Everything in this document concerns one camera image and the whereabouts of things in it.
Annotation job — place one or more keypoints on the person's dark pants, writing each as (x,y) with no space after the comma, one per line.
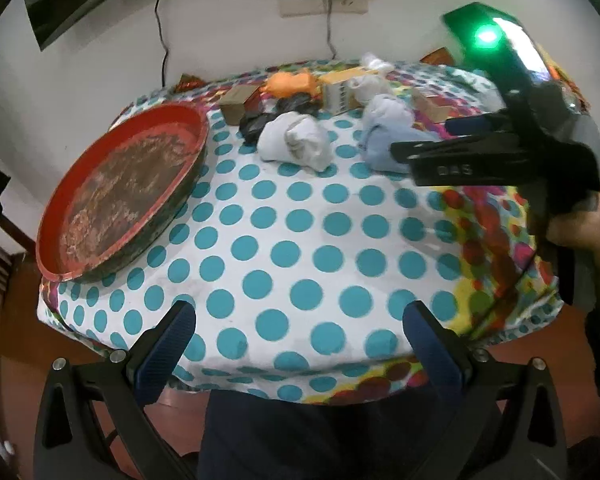
(330,440)

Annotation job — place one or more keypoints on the yellow white snack box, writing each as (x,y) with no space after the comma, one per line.
(337,94)

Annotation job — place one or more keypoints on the wooden furniture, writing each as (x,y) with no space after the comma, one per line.
(0,280)

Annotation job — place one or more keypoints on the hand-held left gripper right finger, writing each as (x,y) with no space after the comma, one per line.
(430,352)

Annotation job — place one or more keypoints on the orange brown snack wrapper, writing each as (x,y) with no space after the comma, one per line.
(187,82)

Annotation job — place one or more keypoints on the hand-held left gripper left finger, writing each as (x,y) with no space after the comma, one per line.
(165,352)

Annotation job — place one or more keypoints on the polka dot cloth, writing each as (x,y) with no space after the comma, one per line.
(300,260)

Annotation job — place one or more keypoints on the white socks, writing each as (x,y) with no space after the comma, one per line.
(292,140)
(387,110)

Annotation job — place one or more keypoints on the black sock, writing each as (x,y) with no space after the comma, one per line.
(257,127)
(295,104)

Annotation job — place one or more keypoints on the brown cardboard box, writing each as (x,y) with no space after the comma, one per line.
(235,102)

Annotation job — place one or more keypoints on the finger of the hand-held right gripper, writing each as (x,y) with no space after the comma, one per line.
(472,124)
(445,167)

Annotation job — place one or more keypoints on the orange toy figure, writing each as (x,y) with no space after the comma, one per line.
(290,84)

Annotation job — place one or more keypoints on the blue socks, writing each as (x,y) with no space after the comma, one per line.
(385,150)

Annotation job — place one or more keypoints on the person's right hand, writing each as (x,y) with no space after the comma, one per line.
(592,225)

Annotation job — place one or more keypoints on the red cardboard box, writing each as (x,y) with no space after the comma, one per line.
(432,107)

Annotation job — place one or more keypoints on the red round tray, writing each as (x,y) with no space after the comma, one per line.
(120,190)

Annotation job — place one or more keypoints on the red snack packet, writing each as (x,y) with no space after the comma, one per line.
(437,56)

